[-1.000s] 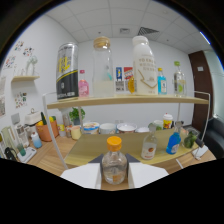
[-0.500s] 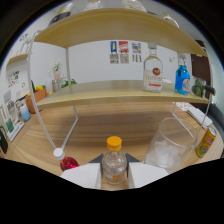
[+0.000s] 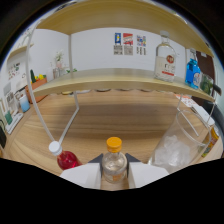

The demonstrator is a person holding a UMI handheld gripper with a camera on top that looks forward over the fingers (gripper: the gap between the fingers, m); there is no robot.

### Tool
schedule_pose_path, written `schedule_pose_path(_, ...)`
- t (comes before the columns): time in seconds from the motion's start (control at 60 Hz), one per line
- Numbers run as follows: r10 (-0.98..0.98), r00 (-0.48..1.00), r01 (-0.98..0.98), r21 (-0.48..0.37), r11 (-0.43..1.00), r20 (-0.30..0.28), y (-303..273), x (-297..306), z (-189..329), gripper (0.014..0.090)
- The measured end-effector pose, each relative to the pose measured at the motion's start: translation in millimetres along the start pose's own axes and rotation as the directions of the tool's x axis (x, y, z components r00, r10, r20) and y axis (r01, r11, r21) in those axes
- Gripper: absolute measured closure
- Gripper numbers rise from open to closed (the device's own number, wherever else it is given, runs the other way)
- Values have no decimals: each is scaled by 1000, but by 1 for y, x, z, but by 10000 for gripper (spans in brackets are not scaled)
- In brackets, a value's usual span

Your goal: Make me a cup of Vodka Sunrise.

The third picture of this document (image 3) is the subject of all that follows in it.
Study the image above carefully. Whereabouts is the small red syrup bottle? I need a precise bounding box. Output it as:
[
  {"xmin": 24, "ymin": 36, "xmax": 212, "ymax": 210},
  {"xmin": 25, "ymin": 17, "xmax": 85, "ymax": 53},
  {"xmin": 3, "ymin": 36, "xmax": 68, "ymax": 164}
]
[{"xmin": 48, "ymin": 140, "xmax": 83, "ymax": 171}]

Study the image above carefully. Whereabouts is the clear bottle orange cap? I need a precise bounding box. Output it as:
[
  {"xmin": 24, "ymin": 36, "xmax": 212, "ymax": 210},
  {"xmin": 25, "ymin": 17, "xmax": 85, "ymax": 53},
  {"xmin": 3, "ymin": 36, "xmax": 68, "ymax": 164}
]
[{"xmin": 101, "ymin": 136, "xmax": 128, "ymax": 184}]

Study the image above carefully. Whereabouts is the light blue cup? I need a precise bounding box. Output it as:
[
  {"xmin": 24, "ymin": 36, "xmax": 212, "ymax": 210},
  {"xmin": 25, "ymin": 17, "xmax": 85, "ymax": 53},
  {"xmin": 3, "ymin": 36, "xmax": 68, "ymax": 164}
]
[{"xmin": 18, "ymin": 95, "xmax": 31, "ymax": 113}]

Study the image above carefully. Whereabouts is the clear glass with ice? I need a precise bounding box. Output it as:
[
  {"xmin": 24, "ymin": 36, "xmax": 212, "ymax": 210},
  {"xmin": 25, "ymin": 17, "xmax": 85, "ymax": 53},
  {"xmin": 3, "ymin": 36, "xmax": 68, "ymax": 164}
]
[{"xmin": 147, "ymin": 109, "xmax": 212, "ymax": 174}]

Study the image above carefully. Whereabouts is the white pouch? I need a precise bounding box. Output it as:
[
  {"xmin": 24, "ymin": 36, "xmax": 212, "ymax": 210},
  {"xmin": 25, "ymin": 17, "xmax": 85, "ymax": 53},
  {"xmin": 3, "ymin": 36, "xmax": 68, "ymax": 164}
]
[{"xmin": 191, "ymin": 104, "xmax": 216, "ymax": 128}]

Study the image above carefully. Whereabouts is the white tray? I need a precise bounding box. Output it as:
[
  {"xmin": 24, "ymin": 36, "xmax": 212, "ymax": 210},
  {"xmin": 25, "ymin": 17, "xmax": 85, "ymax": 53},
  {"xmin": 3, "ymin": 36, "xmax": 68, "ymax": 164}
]
[{"xmin": 3, "ymin": 112, "xmax": 24, "ymax": 135}]

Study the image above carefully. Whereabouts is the black kettle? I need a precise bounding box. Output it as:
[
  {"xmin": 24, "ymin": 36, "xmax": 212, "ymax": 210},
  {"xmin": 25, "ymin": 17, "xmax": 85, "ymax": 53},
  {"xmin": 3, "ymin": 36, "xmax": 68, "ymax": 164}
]
[{"xmin": 0, "ymin": 124, "xmax": 8, "ymax": 149}]

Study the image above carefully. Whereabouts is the orange basket with toys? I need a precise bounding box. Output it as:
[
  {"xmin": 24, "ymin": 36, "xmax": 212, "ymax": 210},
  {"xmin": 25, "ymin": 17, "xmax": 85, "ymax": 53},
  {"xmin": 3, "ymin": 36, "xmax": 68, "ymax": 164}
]
[{"xmin": 25, "ymin": 69, "xmax": 49, "ymax": 104}]

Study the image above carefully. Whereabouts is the two-tier wooden shelf rack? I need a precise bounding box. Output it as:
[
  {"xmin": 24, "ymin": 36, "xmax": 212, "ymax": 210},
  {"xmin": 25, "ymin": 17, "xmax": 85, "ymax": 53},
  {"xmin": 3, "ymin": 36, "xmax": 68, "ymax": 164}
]
[{"xmin": 25, "ymin": 0, "xmax": 218, "ymax": 148}]

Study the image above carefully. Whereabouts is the dark wooden muddler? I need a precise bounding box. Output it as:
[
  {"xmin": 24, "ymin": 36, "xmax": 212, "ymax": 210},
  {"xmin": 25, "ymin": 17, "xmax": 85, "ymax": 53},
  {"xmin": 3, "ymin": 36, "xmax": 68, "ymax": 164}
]
[{"xmin": 211, "ymin": 83, "xmax": 223, "ymax": 98}]

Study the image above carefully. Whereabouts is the vase with white flowers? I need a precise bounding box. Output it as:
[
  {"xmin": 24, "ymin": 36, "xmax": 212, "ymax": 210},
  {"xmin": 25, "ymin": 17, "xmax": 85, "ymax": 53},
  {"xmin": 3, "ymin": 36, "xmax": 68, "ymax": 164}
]
[{"xmin": 54, "ymin": 49, "xmax": 65, "ymax": 80}]

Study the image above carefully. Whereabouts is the blue liquor bottle white label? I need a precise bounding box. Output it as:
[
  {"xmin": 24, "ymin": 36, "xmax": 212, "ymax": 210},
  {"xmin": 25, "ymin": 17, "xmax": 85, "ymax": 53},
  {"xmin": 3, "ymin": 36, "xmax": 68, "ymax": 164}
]
[{"xmin": 184, "ymin": 48, "xmax": 202, "ymax": 90}]

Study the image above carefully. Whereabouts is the multicolour wall poster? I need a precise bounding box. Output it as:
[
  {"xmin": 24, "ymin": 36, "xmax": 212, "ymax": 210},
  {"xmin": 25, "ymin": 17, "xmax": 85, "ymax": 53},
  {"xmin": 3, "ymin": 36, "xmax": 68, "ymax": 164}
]
[{"xmin": 135, "ymin": 35, "xmax": 148, "ymax": 56}]

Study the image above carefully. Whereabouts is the red wall poster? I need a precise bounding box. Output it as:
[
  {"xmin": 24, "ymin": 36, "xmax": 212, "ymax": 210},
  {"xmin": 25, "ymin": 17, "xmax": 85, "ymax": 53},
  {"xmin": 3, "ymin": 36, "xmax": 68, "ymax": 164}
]
[{"xmin": 122, "ymin": 32, "xmax": 134, "ymax": 56}]

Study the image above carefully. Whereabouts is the blue yellow wall poster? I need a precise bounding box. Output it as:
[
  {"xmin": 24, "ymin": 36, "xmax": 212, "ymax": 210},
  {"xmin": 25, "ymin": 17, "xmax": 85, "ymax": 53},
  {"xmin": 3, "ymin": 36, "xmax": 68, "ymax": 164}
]
[{"xmin": 113, "ymin": 32, "xmax": 123, "ymax": 56}]

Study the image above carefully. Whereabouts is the wooden wall shelf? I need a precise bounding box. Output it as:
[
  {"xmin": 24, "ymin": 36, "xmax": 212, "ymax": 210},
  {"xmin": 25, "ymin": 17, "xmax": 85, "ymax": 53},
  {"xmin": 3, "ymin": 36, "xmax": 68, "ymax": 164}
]
[{"xmin": 7, "ymin": 44, "xmax": 29, "ymax": 61}]

